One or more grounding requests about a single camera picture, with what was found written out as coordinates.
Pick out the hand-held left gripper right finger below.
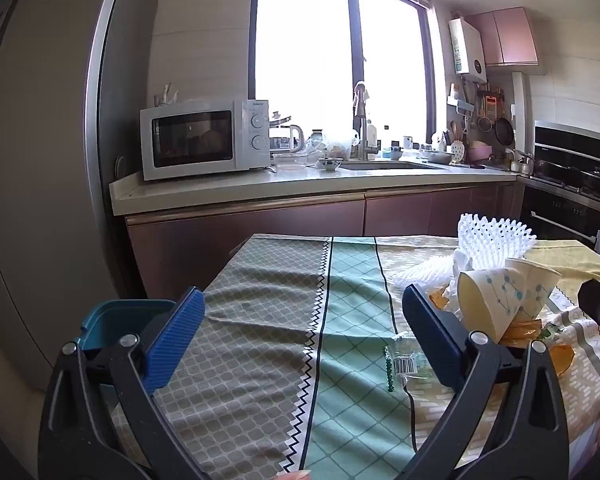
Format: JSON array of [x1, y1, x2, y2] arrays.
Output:
[[401, 284, 572, 480]]

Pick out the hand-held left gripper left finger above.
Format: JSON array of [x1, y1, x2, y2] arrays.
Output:
[[37, 286, 211, 480]]

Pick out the blue dotted paper cup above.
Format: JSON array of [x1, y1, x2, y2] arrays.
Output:
[[456, 266, 526, 343], [505, 256, 563, 323]]

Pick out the blue plastic trash bin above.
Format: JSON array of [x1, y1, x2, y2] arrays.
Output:
[[76, 299, 178, 398]]

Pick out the white tissue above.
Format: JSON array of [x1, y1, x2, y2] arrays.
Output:
[[442, 247, 477, 308]]

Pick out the gold foil snack wrapper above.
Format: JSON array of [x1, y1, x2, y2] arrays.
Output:
[[500, 319, 543, 350]]

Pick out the white foam fruit net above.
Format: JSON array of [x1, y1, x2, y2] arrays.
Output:
[[455, 213, 538, 271]]

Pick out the clear plastic wrapper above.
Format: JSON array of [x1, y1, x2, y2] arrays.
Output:
[[381, 332, 433, 395]]

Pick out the black built-in oven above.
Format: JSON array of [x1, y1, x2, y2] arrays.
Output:
[[519, 187, 600, 262]]

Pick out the patterned green beige tablecloth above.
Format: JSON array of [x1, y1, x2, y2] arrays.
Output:
[[112, 232, 600, 480]]

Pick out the kitchen counter with cabinets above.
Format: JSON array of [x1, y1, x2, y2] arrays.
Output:
[[109, 160, 527, 302]]

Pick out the kitchen sink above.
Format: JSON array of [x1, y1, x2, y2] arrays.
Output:
[[340, 160, 447, 172]]

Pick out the black frying pan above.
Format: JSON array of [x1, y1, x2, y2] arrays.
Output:
[[495, 117, 515, 146]]

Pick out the white microwave oven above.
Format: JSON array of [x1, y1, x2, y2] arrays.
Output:
[[140, 99, 272, 182]]

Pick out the clear plastic bag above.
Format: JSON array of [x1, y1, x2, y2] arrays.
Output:
[[307, 129, 359, 160]]

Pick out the clear plastic food container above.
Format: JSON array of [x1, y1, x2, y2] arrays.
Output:
[[272, 152, 308, 171]]

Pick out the steel kitchen faucet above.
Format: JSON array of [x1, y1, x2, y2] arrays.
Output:
[[352, 80, 382, 162]]

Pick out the grey refrigerator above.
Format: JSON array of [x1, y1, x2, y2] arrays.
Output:
[[0, 0, 158, 393]]

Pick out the white electric kettle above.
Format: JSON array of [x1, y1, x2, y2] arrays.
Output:
[[285, 124, 306, 156]]

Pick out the glass pot with lid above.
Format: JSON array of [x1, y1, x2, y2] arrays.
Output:
[[269, 109, 292, 153]]

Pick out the small white ornament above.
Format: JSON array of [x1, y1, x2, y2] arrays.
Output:
[[155, 82, 180, 107]]

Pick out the white water heater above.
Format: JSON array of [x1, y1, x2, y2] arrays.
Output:
[[448, 17, 489, 82]]

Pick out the kitchen window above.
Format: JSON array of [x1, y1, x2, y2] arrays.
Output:
[[247, 0, 438, 153]]

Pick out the black cable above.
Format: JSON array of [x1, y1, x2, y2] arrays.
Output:
[[402, 382, 421, 456]]

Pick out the wall utensil rack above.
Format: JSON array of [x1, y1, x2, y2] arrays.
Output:
[[446, 82, 516, 133]]

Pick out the pink wall cabinet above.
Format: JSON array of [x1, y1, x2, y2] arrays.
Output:
[[467, 6, 540, 67]]

